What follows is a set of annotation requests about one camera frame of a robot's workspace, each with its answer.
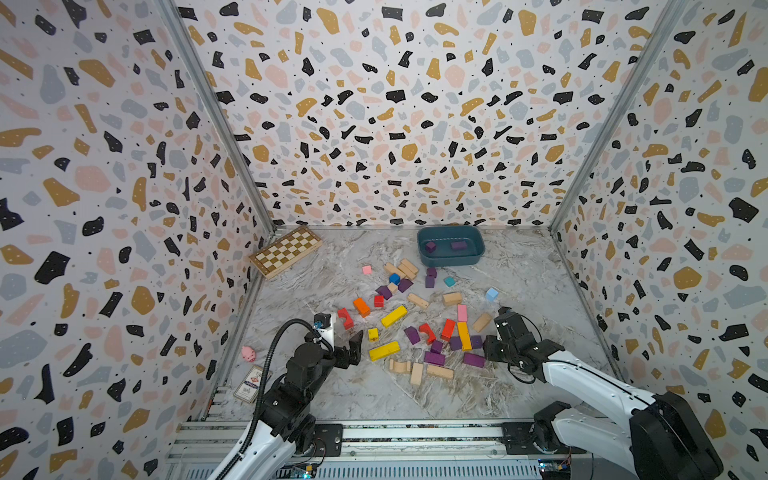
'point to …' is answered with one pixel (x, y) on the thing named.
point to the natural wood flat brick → (440, 372)
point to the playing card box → (248, 388)
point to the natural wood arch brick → (400, 367)
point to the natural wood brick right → (481, 322)
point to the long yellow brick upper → (394, 316)
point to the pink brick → (462, 312)
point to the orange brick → (362, 307)
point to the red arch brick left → (343, 313)
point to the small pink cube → (367, 270)
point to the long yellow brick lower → (384, 350)
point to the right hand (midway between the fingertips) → (490, 344)
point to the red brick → (448, 328)
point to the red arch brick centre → (426, 329)
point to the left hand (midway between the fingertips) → (350, 330)
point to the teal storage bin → (443, 236)
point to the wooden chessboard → (281, 252)
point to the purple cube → (430, 246)
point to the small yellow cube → (373, 334)
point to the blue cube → (395, 278)
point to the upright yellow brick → (464, 337)
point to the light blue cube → (491, 295)
